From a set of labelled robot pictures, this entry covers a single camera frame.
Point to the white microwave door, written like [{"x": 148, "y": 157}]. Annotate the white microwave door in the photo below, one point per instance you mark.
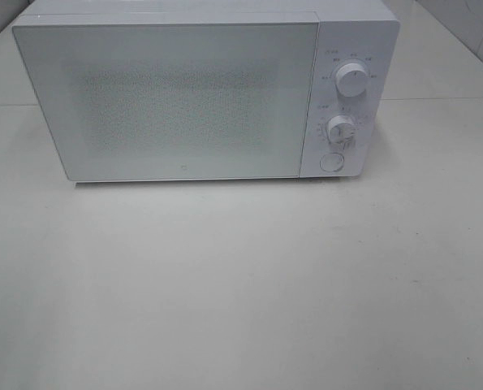
[{"x": 181, "y": 102}]

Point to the round door release button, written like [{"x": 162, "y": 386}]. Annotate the round door release button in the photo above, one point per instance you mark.
[{"x": 332, "y": 162}]

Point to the upper white power knob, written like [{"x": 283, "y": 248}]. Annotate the upper white power knob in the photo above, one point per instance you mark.
[{"x": 351, "y": 78}]

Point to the white timer knob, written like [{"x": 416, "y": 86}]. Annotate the white timer knob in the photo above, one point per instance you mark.
[{"x": 341, "y": 129}]

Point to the white microwave oven body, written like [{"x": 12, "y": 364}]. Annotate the white microwave oven body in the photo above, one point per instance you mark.
[{"x": 365, "y": 31}]

